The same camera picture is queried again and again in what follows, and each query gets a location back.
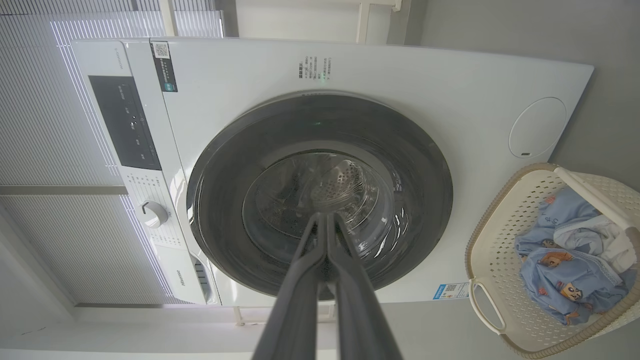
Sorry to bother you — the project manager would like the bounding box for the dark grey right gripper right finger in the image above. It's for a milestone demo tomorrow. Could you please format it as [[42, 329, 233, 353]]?
[[327, 213, 403, 360]]

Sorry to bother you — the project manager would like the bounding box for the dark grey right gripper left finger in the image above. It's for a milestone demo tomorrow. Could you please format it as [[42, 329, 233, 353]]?
[[252, 214, 337, 360]]

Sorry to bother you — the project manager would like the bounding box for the washing machine glass door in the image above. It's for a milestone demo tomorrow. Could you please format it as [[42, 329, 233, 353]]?
[[186, 91, 454, 301]]

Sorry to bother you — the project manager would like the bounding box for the blue cartoon print garment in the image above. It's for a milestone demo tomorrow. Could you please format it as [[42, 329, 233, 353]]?
[[515, 187, 638, 326]]

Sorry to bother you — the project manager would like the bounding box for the white garment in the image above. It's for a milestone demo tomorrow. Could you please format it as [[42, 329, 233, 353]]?
[[554, 215, 638, 273]]

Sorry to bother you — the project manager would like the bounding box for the white front-load washing machine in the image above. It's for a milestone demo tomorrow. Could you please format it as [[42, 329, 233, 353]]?
[[71, 37, 595, 307]]

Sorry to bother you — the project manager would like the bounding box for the blue QR code sticker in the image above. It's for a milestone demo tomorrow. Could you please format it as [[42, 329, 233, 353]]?
[[433, 282, 470, 301]]

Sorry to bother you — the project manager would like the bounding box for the cream perforated laundry basket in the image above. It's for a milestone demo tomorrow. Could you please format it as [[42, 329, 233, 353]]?
[[465, 162, 640, 360]]

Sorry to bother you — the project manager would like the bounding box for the round white filter cover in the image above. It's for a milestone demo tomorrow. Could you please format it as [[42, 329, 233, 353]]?
[[509, 97, 567, 159]]

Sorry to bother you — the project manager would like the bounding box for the white pipe frame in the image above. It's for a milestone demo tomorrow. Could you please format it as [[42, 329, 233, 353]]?
[[356, 0, 403, 45]]

